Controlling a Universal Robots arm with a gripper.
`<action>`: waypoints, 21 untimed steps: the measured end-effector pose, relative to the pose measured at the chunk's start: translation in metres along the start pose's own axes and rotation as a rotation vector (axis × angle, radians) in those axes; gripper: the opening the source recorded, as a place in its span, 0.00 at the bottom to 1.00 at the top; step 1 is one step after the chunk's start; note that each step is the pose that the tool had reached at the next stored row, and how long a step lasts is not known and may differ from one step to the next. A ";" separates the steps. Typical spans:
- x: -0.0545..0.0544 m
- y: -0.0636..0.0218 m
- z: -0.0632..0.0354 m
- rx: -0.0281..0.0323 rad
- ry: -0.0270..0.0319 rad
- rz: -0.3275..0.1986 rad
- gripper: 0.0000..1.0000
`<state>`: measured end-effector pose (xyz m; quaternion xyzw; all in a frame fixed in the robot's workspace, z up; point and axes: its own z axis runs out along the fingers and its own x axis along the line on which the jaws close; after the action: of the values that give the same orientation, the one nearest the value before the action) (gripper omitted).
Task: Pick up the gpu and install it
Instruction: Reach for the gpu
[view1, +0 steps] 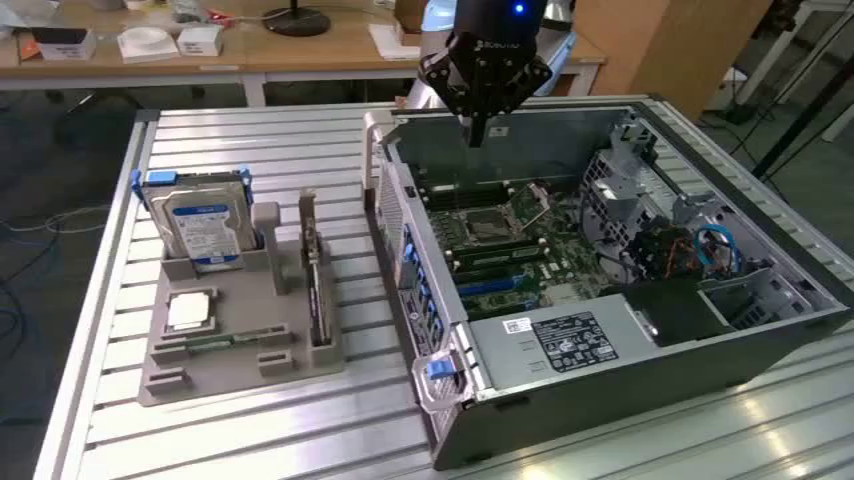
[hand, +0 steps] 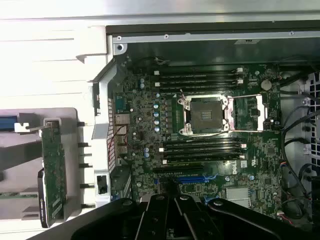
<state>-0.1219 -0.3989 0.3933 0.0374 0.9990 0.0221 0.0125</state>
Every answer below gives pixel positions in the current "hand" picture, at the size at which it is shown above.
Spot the black expansion slot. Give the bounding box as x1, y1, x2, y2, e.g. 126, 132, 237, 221
152, 163, 204, 176

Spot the hard disk in blue caddy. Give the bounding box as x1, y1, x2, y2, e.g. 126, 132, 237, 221
0, 111, 20, 132

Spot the silver chipset heatsink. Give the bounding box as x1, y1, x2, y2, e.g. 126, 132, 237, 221
225, 187, 250, 208

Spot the round coin battery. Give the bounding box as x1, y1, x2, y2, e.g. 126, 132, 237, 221
260, 79, 273, 91

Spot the CPU socket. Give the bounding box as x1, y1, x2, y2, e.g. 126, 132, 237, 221
176, 94, 231, 136

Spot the green motherboard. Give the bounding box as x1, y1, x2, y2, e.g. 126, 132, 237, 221
111, 56, 285, 221

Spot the metal socket cover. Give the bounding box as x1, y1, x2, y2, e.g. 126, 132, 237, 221
228, 94, 270, 133

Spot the open grey PC case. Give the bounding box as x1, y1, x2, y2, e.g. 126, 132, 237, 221
75, 24, 320, 226

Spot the blue expansion slot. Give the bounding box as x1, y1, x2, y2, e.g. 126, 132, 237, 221
176, 175, 219, 185

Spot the grey parts rack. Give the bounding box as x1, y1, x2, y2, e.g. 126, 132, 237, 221
0, 107, 79, 230

